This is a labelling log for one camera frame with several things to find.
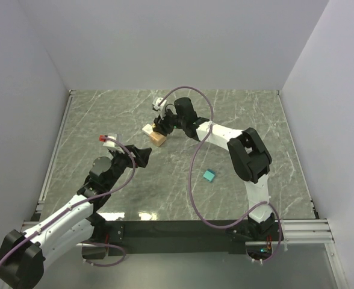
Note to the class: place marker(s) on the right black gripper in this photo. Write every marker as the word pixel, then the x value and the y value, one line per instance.
pixel 161 126

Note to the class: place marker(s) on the teal plug adapter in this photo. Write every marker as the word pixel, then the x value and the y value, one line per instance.
pixel 209 175

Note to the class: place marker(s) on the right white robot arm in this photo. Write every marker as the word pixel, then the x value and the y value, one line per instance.
pixel 249 155

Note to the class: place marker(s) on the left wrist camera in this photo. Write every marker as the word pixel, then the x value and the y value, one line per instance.
pixel 109 141

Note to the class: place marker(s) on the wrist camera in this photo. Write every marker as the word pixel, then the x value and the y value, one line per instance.
pixel 109 141
pixel 159 104

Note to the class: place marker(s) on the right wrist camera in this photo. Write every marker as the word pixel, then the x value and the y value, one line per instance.
pixel 159 104

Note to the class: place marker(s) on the white usb charger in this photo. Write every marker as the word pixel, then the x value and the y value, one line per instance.
pixel 147 129

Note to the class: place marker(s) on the black base bar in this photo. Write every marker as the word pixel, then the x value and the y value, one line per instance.
pixel 184 236

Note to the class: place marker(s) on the peach cube socket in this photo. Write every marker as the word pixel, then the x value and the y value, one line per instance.
pixel 157 139

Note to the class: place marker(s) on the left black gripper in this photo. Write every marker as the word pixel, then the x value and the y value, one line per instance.
pixel 142 155

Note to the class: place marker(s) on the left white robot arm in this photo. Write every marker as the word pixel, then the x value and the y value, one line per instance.
pixel 24 256

